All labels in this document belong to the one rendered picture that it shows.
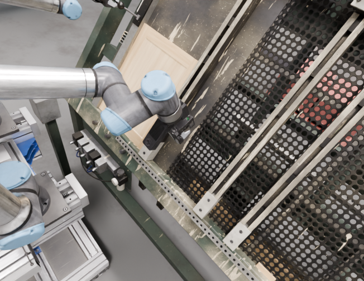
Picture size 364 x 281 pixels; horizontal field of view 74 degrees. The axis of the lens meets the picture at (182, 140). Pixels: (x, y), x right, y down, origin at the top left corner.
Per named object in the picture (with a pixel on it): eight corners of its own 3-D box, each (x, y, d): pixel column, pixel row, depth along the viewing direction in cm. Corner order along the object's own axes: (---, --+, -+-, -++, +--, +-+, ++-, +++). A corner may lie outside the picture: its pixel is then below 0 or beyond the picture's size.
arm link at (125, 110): (105, 114, 67) (139, 94, 68) (120, 144, 62) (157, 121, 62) (90, 97, 60) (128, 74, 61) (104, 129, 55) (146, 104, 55)
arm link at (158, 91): (130, 79, 57) (162, 61, 57) (145, 102, 67) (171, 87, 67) (145, 102, 54) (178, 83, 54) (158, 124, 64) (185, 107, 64)
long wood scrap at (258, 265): (255, 264, 108) (255, 266, 107) (259, 261, 107) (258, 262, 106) (272, 281, 105) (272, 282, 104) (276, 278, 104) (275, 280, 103)
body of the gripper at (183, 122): (196, 126, 80) (191, 108, 69) (177, 143, 79) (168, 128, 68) (181, 112, 83) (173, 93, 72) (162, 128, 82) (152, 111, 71)
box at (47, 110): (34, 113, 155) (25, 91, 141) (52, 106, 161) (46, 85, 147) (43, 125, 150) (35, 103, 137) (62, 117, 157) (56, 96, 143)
